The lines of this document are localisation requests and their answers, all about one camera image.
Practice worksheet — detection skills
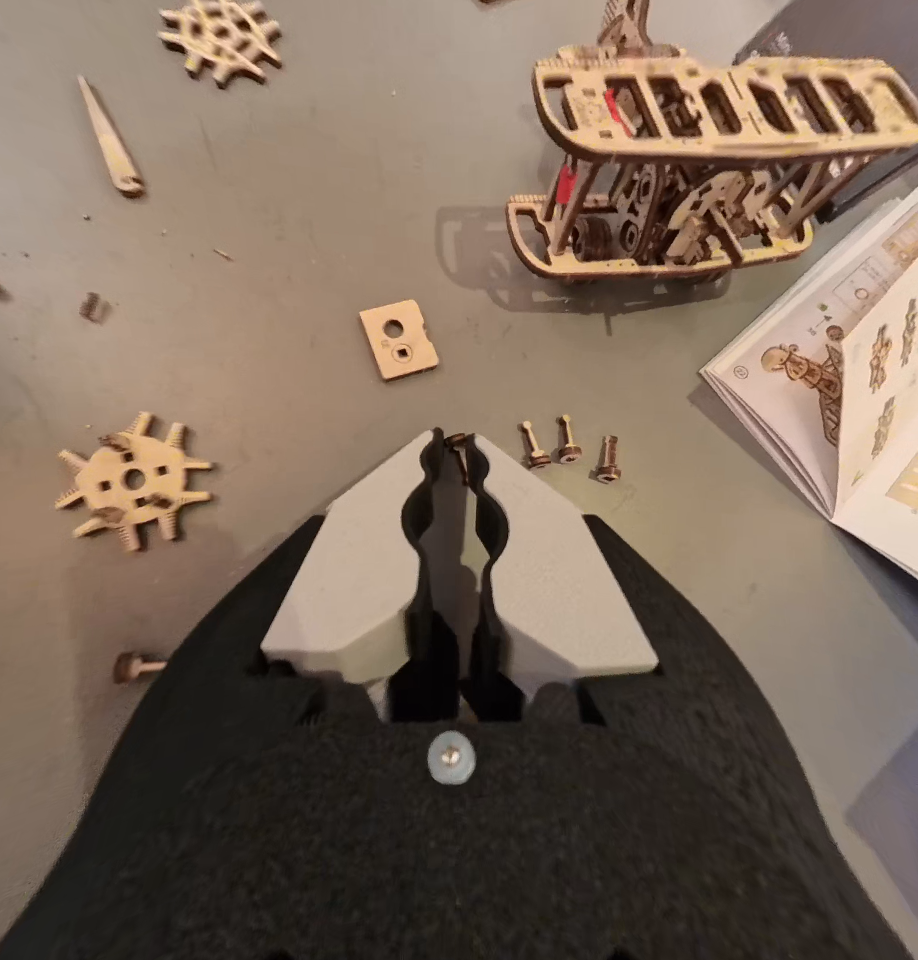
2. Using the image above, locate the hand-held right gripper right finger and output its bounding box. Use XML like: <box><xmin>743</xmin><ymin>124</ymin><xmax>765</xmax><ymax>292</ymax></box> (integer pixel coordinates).
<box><xmin>461</xmin><ymin>435</ymin><xmax>661</xmax><ymax>724</ymax></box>

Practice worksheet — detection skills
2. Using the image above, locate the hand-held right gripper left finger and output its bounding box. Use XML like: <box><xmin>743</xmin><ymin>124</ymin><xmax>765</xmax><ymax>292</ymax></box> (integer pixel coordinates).
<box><xmin>261</xmin><ymin>427</ymin><xmax>463</xmax><ymax>725</ymax></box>

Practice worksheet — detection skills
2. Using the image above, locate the grey desk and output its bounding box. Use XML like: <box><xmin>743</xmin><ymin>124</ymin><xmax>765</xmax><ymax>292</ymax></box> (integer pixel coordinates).
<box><xmin>0</xmin><ymin>0</ymin><xmax>918</xmax><ymax>912</ymax></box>

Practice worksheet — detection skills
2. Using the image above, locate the wooden gear disc with pegs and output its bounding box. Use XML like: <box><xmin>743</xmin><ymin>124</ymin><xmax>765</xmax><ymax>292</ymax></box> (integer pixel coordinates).
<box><xmin>53</xmin><ymin>410</ymin><xmax>217</xmax><ymax>555</ymax></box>

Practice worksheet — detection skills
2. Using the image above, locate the square wooden plate with holes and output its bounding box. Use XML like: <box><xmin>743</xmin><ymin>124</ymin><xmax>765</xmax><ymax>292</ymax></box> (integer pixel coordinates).
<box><xmin>357</xmin><ymin>299</ymin><xmax>441</xmax><ymax>383</ymax></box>

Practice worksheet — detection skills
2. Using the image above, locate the open instruction booklet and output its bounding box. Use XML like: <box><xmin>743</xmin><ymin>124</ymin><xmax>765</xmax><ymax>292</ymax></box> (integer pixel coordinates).
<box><xmin>700</xmin><ymin>185</ymin><xmax>918</xmax><ymax>595</ymax></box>

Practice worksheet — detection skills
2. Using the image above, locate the wooden model biplane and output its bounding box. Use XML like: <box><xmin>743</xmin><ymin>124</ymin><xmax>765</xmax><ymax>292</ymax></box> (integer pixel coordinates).
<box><xmin>505</xmin><ymin>0</ymin><xmax>918</xmax><ymax>288</ymax></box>

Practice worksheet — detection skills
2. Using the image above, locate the pointed wooden stick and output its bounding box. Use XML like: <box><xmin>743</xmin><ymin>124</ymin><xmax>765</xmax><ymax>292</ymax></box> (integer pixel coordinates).
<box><xmin>76</xmin><ymin>74</ymin><xmax>147</xmax><ymax>201</ymax></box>

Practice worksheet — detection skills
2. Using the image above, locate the wooden lattice gear piece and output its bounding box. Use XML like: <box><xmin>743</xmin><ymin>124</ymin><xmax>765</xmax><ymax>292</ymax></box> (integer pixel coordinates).
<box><xmin>157</xmin><ymin>0</ymin><xmax>284</xmax><ymax>90</ymax></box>

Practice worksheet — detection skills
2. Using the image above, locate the black cardboard box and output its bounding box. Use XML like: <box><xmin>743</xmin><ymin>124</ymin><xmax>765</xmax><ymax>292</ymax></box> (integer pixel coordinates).
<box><xmin>732</xmin><ymin>0</ymin><xmax>918</xmax><ymax>223</ymax></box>

